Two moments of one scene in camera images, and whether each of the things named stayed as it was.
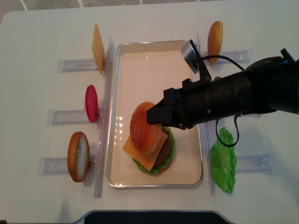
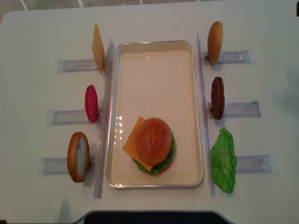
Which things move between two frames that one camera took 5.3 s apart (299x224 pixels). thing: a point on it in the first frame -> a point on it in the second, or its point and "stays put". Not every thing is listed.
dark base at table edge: x=153 y=217 stays put
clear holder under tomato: x=69 y=117 stays put
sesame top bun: x=146 y=136 -> x=153 y=140
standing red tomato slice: x=91 y=103 stays put
